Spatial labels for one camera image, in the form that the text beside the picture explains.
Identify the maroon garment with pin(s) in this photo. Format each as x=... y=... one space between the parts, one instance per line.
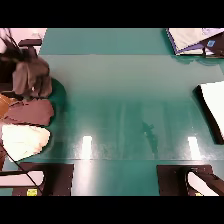
x=31 y=111

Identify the orange garment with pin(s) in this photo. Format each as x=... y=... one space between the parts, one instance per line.
x=4 y=105

